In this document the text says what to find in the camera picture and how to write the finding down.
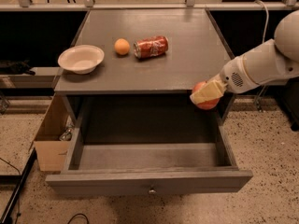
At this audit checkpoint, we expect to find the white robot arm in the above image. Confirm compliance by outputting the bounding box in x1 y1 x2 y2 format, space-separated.
190 10 299 106

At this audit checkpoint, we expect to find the open grey top drawer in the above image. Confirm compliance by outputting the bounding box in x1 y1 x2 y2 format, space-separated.
46 125 253 196

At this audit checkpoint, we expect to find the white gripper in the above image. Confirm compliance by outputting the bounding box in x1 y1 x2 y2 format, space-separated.
190 56 258 105

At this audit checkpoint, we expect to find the red soda can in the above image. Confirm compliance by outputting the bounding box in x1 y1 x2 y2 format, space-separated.
134 35 168 59

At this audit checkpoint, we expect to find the metal drawer knob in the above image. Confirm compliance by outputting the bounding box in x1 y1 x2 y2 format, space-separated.
148 187 157 195

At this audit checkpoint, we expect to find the red apple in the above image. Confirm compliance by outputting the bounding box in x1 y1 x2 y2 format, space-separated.
192 81 220 110

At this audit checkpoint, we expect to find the black bag on shelf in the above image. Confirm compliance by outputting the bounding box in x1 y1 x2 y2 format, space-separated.
0 60 36 76

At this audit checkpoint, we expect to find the small orange fruit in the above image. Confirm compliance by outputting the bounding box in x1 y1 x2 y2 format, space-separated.
114 38 130 55

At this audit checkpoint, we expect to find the white cable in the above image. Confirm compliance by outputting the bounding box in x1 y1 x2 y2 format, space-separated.
253 0 270 45

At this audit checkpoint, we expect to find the grey wooden cabinet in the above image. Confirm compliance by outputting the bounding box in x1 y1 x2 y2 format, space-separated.
53 8 247 145

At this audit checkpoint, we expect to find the black floor rail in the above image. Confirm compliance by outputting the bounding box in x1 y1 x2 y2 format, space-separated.
0 149 36 224

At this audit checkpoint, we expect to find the black cable on floor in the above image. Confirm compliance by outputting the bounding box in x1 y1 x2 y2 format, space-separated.
66 213 91 224

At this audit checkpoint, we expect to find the cardboard box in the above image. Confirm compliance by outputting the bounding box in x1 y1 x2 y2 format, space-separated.
33 95 70 172

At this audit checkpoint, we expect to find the white paper bowl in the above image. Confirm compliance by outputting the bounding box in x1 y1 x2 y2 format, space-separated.
58 45 105 75

